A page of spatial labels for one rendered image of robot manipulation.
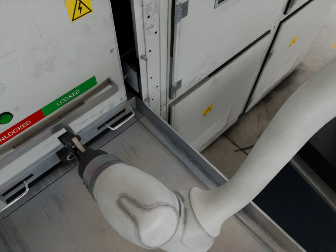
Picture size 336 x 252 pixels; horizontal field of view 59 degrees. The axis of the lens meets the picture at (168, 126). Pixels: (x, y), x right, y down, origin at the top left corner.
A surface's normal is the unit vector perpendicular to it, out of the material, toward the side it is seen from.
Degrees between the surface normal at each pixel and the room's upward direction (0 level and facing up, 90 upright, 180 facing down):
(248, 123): 0
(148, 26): 90
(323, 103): 57
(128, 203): 28
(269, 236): 0
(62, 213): 0
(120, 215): 49
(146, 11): 90
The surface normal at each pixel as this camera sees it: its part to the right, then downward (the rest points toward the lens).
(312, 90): -0.75, -0.17
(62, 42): 0.68, 0.63
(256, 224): 0.01, -0.52
